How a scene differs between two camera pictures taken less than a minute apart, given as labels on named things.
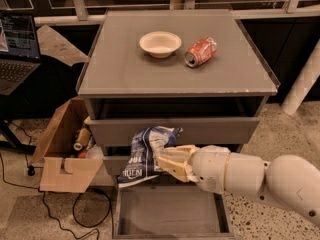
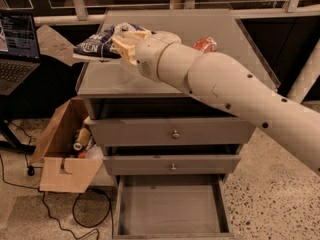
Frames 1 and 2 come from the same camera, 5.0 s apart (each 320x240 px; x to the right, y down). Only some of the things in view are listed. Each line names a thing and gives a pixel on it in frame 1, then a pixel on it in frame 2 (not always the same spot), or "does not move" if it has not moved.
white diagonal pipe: (306, 80) does not move
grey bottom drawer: (168, 210) does not move
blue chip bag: (142, 163) -> (99, 44)
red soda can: (200, 52) does not move
